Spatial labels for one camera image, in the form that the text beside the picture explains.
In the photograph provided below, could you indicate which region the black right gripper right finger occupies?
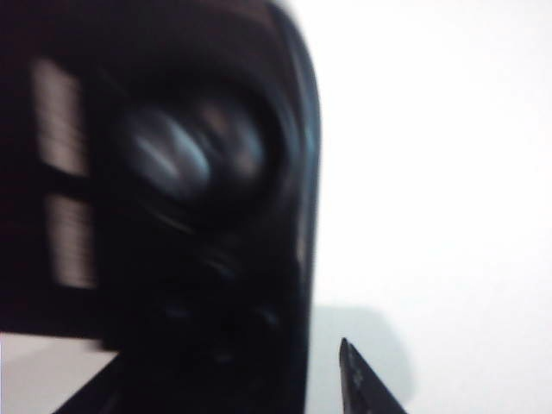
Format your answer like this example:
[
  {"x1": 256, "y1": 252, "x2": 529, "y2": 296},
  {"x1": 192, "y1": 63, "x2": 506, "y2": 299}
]
[{"x1": 339, "y1": 337, "x2": 407, "y2": 414}]

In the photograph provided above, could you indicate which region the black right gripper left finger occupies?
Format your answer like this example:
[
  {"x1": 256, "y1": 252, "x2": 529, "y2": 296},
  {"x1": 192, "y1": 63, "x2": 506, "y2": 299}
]
[{"x1": 53, "y1": 351, "x2": 143, "y2": 414}]

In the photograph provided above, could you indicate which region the black metal-tipped joystick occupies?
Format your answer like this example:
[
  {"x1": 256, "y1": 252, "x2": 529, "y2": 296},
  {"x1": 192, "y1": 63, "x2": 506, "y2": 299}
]
[{"x1": 120, "y1": 103, "x2": 213, "y2": 209}]

